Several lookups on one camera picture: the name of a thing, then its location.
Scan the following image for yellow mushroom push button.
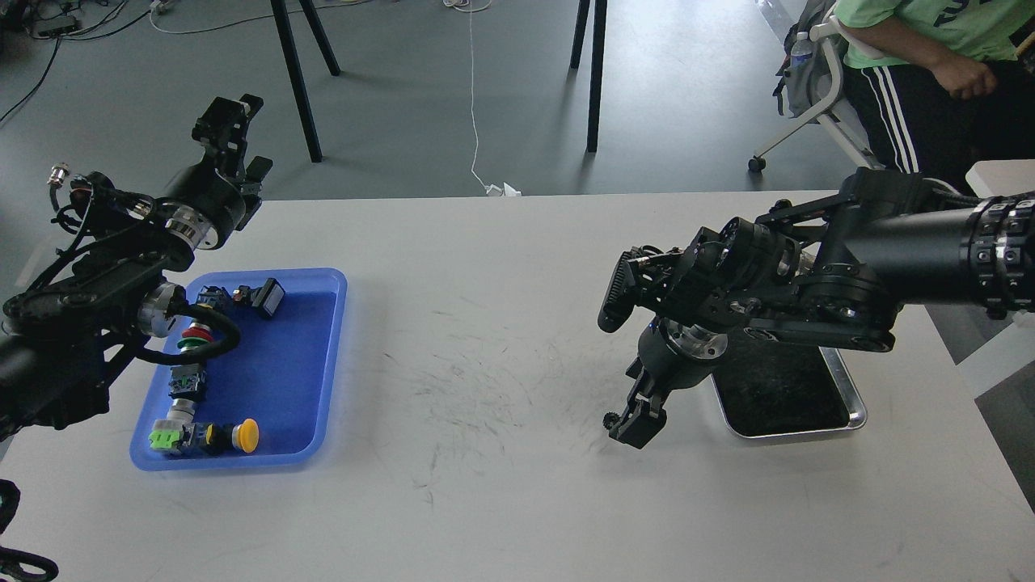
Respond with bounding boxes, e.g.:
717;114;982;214
193;419;261;456

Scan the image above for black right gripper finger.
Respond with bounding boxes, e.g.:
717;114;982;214
607;394;668;449
621;363;644;421

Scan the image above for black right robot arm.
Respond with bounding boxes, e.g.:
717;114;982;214
598;168;1033;449

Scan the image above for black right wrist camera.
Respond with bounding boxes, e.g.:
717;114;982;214
598;246;683;334

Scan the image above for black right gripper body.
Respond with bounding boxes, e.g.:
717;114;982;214
633;319;729;397

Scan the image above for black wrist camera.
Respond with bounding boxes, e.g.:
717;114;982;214
598;246;683;334
47;162;106;235

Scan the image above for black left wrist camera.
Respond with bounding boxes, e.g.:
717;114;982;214
47;162;106;235

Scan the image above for green and grey switch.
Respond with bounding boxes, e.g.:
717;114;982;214
148;399;196;456

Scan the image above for black table leg right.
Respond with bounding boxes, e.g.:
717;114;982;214
569;0;609;154

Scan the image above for person in green shirt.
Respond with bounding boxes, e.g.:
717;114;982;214
833;1;1034;191

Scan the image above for black table leg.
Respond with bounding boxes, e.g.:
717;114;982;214
270;1;341;163
569;0;609;154

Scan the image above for white cable on floor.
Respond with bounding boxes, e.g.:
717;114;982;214
441;0;522;197

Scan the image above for blue plastic tray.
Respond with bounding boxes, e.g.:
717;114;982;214
129;268;348;471

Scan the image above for black rectangular push button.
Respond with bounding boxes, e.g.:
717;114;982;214
230;277;287;320

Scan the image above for silver metal tray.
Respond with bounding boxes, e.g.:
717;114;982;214
711;339;868;440

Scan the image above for black cables on floor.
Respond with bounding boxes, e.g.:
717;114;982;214
0;0;175;126

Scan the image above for white side table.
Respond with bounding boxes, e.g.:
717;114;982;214
965;159;1035;198

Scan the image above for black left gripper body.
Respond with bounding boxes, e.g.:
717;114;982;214
158;159;262;250

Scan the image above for white office chair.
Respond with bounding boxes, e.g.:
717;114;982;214
774;1;885;168

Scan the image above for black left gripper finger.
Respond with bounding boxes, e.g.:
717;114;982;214
193;95;264;182
238;156;273;203

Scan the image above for black green contact block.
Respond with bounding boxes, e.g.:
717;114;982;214
167;362;208;403

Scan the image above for red green pilot light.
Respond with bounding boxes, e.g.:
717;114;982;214
176;321;218;358

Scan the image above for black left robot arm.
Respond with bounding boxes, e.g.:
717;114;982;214
1;95;272;438

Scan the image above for black table leg left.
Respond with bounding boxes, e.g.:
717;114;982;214
270;1;341;163

